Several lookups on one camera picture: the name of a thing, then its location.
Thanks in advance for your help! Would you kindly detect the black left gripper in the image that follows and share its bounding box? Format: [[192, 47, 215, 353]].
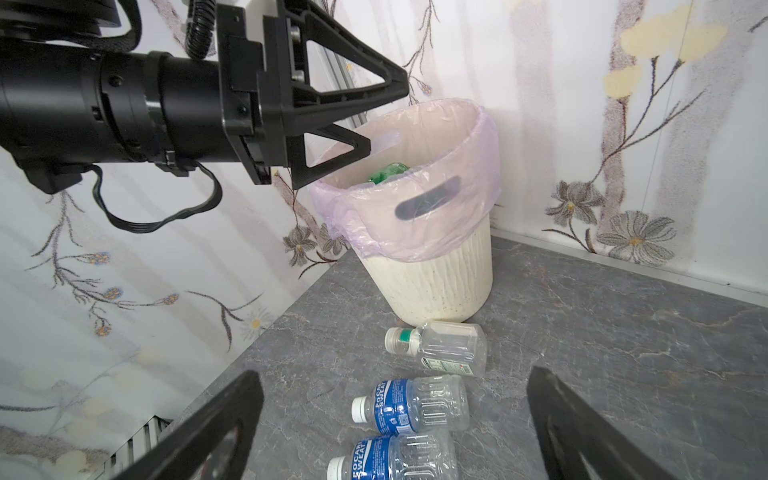
[[216, 1, 409, 191]]

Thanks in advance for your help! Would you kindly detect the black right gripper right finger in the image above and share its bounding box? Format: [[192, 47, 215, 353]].
[[526, 366, 674, 480]]

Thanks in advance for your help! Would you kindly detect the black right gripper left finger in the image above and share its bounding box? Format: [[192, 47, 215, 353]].
[[118, 370, 264, 479]]

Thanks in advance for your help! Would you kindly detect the green soda bottle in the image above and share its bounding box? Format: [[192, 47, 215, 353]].
[[367, 162, 409, 185]]

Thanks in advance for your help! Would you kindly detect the clear bottle blue label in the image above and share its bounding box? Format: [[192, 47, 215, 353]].
[[350, 375, 470, 435]]

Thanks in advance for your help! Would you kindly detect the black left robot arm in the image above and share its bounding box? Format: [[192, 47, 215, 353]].
[[1, 1, 409, 195]]

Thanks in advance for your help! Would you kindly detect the cream bin with pink liner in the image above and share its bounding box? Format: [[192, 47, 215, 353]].
[[308, 99, 501, 326]]

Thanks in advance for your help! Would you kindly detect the clear bottle white cap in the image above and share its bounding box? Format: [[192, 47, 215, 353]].
[[384, 321, 488, 378]]

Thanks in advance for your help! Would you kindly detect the small blue label bottle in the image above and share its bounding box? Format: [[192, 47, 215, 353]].
[[326, 431, 461, 480]]

